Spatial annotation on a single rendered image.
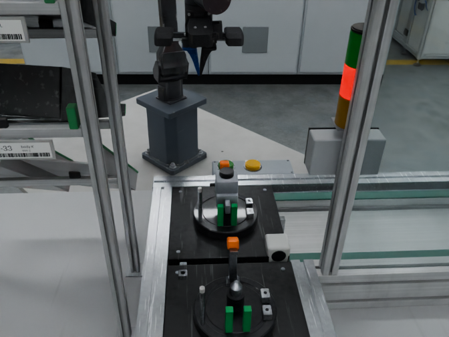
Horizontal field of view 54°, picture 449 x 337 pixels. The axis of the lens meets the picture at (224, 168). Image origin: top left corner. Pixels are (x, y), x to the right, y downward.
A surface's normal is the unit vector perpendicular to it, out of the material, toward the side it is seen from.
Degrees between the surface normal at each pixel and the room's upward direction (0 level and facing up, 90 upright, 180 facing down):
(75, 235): 0
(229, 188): 90
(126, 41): 90
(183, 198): 0
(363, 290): 90
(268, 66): 90
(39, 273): 0
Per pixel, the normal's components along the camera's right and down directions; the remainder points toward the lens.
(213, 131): 0.02, -0.83
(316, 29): 0.04, 0.55
